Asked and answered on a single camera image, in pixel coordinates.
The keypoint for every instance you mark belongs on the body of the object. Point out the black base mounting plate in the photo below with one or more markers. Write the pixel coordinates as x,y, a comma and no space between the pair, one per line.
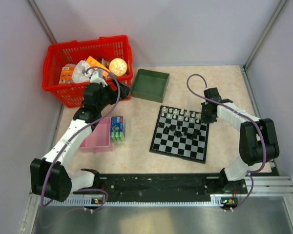
188,187

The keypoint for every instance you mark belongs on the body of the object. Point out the dark green open box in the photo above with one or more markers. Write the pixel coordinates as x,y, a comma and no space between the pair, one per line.
150,85

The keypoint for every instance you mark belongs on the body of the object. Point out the blue green packaged item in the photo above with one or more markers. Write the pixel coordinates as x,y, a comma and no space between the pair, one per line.
117,129

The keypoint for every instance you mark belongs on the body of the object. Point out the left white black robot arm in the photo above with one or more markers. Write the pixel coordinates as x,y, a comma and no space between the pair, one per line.
49,177

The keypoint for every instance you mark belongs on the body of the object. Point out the black white chess board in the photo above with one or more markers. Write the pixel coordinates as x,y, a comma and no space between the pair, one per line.
180,133

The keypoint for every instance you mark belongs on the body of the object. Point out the orange round ball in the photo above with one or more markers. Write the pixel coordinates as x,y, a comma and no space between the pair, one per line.
118,67

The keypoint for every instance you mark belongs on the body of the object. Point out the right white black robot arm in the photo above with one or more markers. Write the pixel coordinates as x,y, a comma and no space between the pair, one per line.
258,142

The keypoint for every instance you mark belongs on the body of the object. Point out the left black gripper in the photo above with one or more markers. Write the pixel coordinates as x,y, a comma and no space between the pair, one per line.
124,91

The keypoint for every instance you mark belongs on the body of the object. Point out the pink open drawer box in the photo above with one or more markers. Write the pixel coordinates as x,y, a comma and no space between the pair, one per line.
99,140

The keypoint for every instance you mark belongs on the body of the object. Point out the orange punched cardboard box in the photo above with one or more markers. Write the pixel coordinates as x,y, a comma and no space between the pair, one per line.
100,62

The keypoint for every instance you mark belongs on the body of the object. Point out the small orange carton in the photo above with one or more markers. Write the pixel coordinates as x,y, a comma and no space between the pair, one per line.
66,74

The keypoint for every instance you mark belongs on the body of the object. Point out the white plastic bag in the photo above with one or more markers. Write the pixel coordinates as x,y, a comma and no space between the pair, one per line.
79,74

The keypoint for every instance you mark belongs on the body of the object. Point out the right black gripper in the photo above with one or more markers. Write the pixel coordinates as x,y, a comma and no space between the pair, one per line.
204,119

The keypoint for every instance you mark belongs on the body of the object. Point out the red plastic shopping basket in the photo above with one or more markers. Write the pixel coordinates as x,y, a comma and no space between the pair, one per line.
60,54

